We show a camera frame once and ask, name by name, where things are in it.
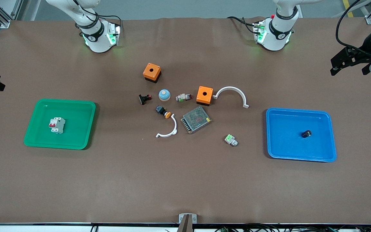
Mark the white red circuit breaker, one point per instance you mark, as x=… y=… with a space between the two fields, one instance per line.
x=57 y=125

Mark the metal mesh power supply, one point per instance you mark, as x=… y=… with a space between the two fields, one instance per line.
x=196 y=120

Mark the black yellow push button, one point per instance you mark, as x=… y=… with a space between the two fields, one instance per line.
x=163 y=111

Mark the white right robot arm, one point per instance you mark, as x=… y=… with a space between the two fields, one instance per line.
x=95 y=38

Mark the black red switch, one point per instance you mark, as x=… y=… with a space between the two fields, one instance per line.
x=144 y=98

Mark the blue plastic tray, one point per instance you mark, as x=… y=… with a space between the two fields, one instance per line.
x=301 y=135

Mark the blue dome push button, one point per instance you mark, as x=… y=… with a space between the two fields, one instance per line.
x=164 y=95

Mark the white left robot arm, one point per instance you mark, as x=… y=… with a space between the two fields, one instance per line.
x=277 y=35

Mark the green plastic tray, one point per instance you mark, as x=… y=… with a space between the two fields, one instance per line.
x=61 y=124

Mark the grey metal camera mount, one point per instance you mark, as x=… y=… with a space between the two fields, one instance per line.
x=187 y=222

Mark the black cylindrical capacitor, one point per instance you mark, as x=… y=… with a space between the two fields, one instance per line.
x=307 y=133

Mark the green red indicator button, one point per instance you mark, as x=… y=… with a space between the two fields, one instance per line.
x=183 y=97

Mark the green white connector block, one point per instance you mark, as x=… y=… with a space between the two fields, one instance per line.
x=231 y=140

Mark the orange black button box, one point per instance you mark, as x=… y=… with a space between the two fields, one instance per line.
x=204 y=94
x=152 y=72

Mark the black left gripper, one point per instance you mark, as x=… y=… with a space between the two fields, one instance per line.
x=366 y=47

